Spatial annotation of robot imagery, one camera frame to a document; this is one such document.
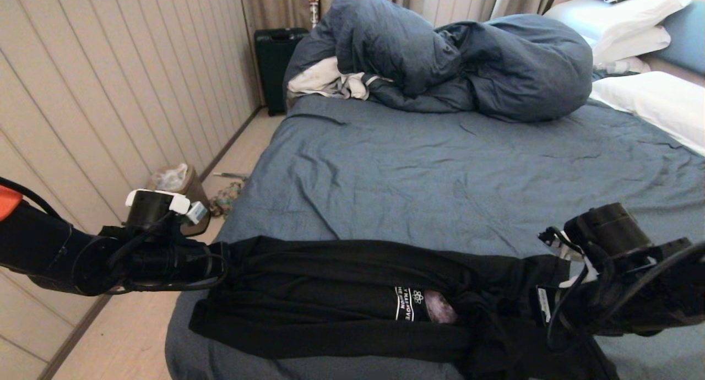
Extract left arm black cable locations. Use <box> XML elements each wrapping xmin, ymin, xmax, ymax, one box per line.
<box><xmin>0</xmin><ymin>177</ymin><xmax>229</xmax><ymax>294</ymax></box>

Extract bed with blue sheet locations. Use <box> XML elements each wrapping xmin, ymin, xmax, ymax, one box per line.
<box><xmin>164</xmin><ymin>94</ymin><xmax>705</xmax><ymax>380</ymax></box>

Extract teal patterned cloth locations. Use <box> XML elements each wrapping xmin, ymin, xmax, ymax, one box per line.
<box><xmin>209</xmin><ymin>181</ymin><xmax>245</xmax><ymax>219</ymax></box>

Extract long white pillow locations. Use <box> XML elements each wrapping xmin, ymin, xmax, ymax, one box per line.
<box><xmin>590</xmin><ymin>71</ymin><xmax>705</xmax><ymax>156</ymax></box>

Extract small white pillow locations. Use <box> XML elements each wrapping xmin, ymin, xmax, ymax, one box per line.
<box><xmin>595</xmin><ymin>57</ymin><xmax>652</xmax><ymax>74</ymax></box>

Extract flat white pillow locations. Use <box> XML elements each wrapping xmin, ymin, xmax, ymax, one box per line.
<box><xmin>590</xmin><ymin>25</ymin><xmax>673</xmax><ymax>65</ymax></box>

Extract blue padded headboard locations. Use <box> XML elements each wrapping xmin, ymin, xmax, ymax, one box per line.
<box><xmin>660</xmin><ymin>2</ymin><xmax>705</xmax><ymax>75</ymax></box>

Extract large white pillow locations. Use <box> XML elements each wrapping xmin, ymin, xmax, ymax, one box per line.
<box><xmin>544</xmin><ymin>0</ymin><xmax>692</xmax><ymax>50</ymax></box>

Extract black suitcase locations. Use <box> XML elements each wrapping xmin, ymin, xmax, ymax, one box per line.
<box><xmin>254</xmin><ymin>28</ymin><xmax>309</xmax><ymax>116</ymax></box>

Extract black printed t-shirt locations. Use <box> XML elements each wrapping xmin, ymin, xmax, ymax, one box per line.
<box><xmin>189</xmin><ymin>236</ymin><xmax>620</xmax><ymax>380</ymax></box>

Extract crumpled dark blue duvet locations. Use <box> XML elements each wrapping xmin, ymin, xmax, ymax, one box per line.
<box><xmin>284</xmin><ymin>0</ymin><xmax>594</xmax><ymax>123</ymax></box>

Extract white sheer curtain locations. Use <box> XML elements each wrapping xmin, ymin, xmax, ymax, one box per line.
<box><xmin>421</xmin><ymin>0</ymin><xmax>503</xmax><ymax>28</ymax></box>

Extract bronze trash bin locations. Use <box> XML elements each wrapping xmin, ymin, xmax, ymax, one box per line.
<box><xmin>148</xmin><ymin>165</ymin><xmax>212</xmax><ymax>237</ymax></box>

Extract clear plastic bin bag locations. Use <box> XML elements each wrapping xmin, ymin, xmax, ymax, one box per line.
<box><xmin>152</xmin><ymin>163</ymin><xmax>189</xmax><ymax>192</ymax></box>

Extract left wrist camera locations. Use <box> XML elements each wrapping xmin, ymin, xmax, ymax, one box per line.
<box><xmin>185</xmin><ymin>202</ymin><xmax>209</xmax><ymax>225</ymax></box>

